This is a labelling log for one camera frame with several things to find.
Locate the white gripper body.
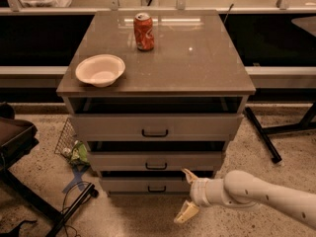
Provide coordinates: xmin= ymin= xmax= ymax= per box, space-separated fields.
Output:
xmin=190 ymin=178 xmax=225 ymax=206

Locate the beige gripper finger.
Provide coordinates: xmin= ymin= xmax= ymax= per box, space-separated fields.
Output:
xmin=182 ymin=168 xmax=198 ymax=185
xmin=174 ymin=200 xmax=199 ymax=224

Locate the grey drawer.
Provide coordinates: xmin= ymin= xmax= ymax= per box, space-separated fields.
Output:
xmin=70 ymin=114 xmax=243 ymax=141
xmin=100 ymin=178 xmax=190 ymax=195
xmin=88 ymin=151 xmax=222 ymax=171

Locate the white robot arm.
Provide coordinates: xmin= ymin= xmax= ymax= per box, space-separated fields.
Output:
xmin=174 ymin=169 xmax=316 ymax=229

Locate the grey drawer cabinet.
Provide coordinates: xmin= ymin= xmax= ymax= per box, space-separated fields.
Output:
xmin=55 ymin=9 xmax=257 ymax=198

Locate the black stand base right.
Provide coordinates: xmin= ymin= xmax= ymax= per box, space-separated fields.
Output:
xmin=245 ymin=103 xmax=316 ymax=164

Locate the black stand base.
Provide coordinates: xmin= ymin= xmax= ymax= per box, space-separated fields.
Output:
xmin=1 ymin=170 xmax=99 ymax=237
xmin=245 ymin=103 xmax=316 ymax=164

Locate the white paper bowl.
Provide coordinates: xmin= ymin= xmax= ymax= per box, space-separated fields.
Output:
xmin=75 ymin=54 xmax=125 ymax=88

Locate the orange soda can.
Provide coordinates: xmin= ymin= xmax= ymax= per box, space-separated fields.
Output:
xmin=133 ymin=12 xmax=154 ymax=51

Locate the dark brown chair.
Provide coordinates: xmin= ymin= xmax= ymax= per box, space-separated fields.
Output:
xmin=0 ymin=102 xmax=39 ymax=170

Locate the black stand base left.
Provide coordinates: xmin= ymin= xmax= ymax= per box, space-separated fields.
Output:
xmin=1 ymin=170 xmax=99 ymax=237

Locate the black cable on floor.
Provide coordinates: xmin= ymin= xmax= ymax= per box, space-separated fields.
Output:
xmin=60 ymin=181 xmax=92 ymax=237

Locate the wire mesh basket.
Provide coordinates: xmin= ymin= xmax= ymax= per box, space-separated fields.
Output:
xmin=54 ymin=118 xmax=76 ymax=155

